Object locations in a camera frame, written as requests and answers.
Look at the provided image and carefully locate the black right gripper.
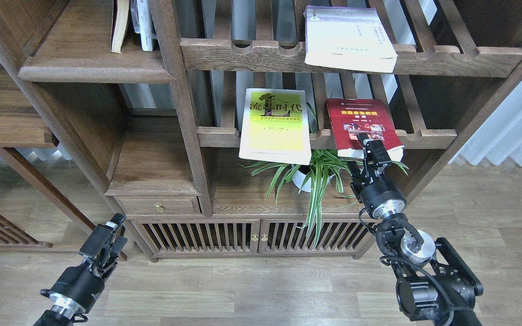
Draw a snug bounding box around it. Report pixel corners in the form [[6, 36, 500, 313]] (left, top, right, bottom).
[[347, 133, 406, 219]]

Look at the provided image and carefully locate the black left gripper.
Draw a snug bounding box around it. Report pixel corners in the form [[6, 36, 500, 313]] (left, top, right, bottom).
[[40, 213, 128, 320]]

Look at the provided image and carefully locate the red cover book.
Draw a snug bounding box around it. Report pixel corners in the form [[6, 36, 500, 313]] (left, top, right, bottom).
[[326, 98, 404, 162]]

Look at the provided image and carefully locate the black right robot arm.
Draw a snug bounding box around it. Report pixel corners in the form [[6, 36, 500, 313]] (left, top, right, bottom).
[[348, 133, 484, 326]]

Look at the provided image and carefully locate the green spider plant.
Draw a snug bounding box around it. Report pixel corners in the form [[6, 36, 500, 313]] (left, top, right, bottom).
[[248, 148, 407, 248]]

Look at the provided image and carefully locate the brass drawer knob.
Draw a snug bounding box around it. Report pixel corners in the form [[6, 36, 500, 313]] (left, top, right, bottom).
[[154, 203, 165, 213]]

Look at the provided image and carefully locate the white plant pot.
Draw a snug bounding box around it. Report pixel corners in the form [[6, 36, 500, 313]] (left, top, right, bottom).
[[292, 165, 335, 192]]

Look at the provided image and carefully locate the yellow green cover book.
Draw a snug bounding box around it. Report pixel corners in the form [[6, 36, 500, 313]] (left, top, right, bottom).
[[239, 87, 311, 165]]

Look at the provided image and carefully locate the white cover book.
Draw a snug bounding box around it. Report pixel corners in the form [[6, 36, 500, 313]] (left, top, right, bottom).
[[304, 5, 397, 73]]

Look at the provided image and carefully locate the dark wooden bookshelf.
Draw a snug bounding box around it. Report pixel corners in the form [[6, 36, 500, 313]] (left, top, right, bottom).
[[0, 0, 522, 260]]

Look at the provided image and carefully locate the upright white book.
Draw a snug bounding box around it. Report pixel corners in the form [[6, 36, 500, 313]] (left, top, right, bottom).
[[136, 0, 156, 52]]

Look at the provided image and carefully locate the upright tan book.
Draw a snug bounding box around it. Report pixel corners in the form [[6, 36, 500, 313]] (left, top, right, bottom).
[[111, 0, 129, 53]]

